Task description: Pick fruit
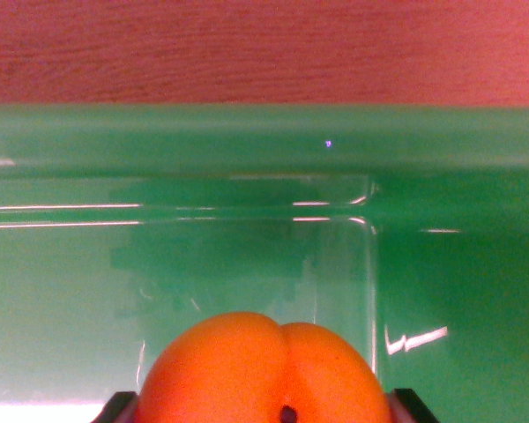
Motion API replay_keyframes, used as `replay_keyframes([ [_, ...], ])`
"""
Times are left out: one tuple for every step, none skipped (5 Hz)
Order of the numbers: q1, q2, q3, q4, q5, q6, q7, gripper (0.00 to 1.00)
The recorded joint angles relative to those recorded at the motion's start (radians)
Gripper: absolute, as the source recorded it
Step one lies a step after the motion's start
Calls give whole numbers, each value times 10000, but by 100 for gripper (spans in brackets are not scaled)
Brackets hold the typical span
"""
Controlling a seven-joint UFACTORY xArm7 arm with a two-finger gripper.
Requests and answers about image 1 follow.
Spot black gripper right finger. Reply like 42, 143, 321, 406
387, 388, 441, 423

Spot yellow orange peach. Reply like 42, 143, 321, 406
131, 311, 393, 423

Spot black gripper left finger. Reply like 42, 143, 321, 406
91, 390, 138, 423

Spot green plastic bin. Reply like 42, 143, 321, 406
0, 104, 529, 423

